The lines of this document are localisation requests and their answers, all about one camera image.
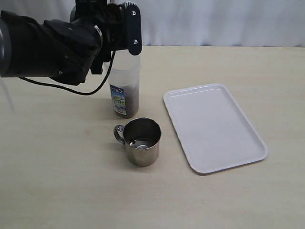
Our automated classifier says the clear plastic container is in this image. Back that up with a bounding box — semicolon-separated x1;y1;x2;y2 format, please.
108;50;141;118

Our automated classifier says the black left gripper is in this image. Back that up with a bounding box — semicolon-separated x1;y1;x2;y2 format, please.
70;0;142;74

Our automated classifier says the white curtain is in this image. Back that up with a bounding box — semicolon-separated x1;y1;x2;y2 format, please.
0;0;305;48

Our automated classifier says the white plastic tray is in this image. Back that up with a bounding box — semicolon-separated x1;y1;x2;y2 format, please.
163;83;269;175

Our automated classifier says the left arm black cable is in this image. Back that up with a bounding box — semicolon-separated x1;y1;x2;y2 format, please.
19;50;117;96

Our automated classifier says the steel mug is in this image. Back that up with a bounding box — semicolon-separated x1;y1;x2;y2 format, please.
113;117;162;167

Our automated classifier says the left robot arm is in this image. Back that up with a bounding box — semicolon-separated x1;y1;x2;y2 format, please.
0;0;142;86

